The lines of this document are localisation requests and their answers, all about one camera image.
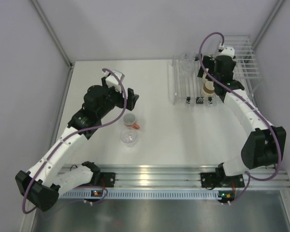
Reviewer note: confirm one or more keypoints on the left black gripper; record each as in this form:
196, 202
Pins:
131, 99

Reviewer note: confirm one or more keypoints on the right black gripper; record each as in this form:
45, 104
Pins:
208, 63

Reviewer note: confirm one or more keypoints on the clear plastic cup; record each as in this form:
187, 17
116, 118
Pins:
186, 69
187, 57
129, 137

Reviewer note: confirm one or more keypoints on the steel cup brown band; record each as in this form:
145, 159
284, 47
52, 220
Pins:
204, 77
208, 89

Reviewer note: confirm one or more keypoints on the orange white ceramic mug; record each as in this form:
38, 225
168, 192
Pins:
129, 120

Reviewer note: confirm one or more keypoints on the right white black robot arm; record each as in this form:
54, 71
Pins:
265, 143

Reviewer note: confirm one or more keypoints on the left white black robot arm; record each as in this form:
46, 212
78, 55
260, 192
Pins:
42, 184

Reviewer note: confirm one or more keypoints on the white wire dish rack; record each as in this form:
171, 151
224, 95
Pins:
246, 71

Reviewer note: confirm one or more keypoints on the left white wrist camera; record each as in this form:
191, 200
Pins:
111, 81

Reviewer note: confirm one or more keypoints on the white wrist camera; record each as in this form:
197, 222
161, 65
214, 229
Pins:
226, 51
111, 81

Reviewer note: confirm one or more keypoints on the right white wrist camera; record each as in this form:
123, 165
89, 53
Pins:
226, 51

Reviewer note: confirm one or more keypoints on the aluminium mounting rail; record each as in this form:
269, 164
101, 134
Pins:
184, 177

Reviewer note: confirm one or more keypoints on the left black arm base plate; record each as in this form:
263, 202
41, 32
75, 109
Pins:
107, 179

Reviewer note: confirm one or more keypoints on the grey slotted cable duct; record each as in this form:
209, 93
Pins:
146, 194

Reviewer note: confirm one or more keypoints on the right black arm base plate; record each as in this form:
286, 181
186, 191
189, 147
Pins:
209, 181

